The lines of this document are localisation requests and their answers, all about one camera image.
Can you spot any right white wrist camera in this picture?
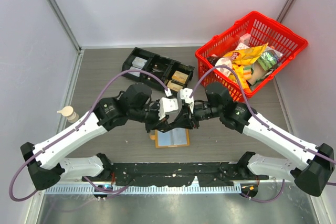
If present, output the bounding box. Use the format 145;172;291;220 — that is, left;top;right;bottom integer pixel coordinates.
177;88;194;106

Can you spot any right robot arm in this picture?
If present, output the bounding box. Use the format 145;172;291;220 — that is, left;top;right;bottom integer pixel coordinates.
163;82;335;197

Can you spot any white card box upper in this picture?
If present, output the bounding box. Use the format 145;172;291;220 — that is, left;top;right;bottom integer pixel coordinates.
132;57;147;69

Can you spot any orange leather card holder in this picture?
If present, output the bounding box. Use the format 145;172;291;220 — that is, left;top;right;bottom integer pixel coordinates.
149;128;190;148

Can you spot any green soap pump bottle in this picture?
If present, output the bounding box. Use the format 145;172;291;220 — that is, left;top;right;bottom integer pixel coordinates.
57;106;79;123

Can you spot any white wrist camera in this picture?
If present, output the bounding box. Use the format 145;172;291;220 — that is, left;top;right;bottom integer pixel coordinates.
177;88;194;106
159;98;179;120

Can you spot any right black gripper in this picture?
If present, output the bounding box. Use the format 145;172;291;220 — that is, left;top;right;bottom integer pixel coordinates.
172;101;223;129

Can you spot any yellow chips bag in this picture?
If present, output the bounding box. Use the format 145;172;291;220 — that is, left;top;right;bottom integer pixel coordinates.
224;43;268;90

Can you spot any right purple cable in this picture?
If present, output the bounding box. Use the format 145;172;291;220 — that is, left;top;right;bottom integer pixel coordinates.
189;64;336;203

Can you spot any green foil snack packet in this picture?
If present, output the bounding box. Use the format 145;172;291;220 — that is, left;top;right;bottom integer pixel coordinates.
257;49;280;71

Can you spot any purple cable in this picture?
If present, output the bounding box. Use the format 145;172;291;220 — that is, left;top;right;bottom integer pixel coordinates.
189;64;336;203
9;69;174;210

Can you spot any black compartment tray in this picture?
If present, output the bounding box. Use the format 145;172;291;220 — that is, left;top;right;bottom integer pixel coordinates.
122;47;194;96

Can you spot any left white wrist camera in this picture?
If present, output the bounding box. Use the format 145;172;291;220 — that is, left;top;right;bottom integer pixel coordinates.
159;98;179;120

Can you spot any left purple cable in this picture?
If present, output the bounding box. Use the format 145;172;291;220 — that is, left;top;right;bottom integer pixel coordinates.
9;69;174;210

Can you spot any tan card box upper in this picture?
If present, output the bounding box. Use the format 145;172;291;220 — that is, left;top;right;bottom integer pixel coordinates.
171;71;188;83

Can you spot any pink white carton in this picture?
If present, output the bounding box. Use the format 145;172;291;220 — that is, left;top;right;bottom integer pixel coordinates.
239;33;251;46

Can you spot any white perforated cable duct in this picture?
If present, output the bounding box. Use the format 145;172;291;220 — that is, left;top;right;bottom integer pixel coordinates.
45;183;242;195

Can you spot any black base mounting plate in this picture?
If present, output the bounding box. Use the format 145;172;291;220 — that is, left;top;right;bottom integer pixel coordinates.
89;162;269;187

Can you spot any white paper roll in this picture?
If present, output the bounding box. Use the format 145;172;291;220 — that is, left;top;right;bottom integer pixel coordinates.
215;57;232;76

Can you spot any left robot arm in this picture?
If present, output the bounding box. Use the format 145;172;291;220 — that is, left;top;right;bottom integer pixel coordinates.
20;83;179;190

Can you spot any red plastic shopping basket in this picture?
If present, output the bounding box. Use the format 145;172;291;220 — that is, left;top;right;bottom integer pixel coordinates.
195;11;308;101

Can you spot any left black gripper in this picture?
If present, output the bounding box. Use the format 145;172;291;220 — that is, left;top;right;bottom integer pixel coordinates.
129;99;170;133

